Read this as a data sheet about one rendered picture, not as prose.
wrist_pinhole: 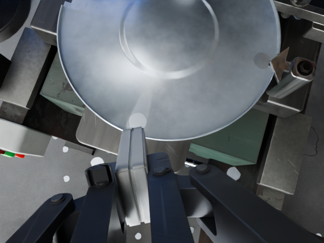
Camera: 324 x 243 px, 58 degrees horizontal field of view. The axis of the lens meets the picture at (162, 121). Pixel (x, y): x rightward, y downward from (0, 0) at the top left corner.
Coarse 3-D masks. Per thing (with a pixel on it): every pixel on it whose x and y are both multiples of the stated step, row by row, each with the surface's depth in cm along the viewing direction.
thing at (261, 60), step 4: (256, 56) 38; (260, 56) 38; (264, 56) 38; (268, 56) 38; (256, 60) 38; (260, 60) 38; (264, 60) 38; (268, 60) 38; (256, 64) 38; (260, 64) 38; (264, 64) 38; (268, 64) 38
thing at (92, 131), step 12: (84, 120) 36; (96, 120) 36; (84, 132) 36; (96, 132) 36; (108, 132) 36; (120, 132) 36; (84, 144) 36; (96, 144) 36; (108, 144) 36; (156, 144) 36; (168, 144) 36; (180, 144) 36; (168, 156) 36; (180, 156) 36; (180, 168) 36
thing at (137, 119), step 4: (132, 116) 36; (136, 116) 36; (140, 116) 36; (144, 116) 36; (132, 120) 36; (136, 120) 36; (140, 120) 36; (144, 120) 36; (132, 124) 36; (136, 124) 36; (140, 124) 36; (144, 124) 36
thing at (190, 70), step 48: (96, 0) 39; (144, 0) 38; (192, 0) 39; (240, 0) 39; (96, 48) 38; (144, 48) 37; (192, 48) 37; (240, 48) 38; (96, 96) 37; (144, 96) 37; (192, 96) 37; (240, 96) 37
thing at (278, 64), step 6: (288, 48) 38; (282, 54) 37; (276, 60) 37; (282, 60) 37; (276, 66) 37; (282, 66) 37; (288, 66) 37; (276, 72) 37; (282, 72) 37; (276, 78) 37
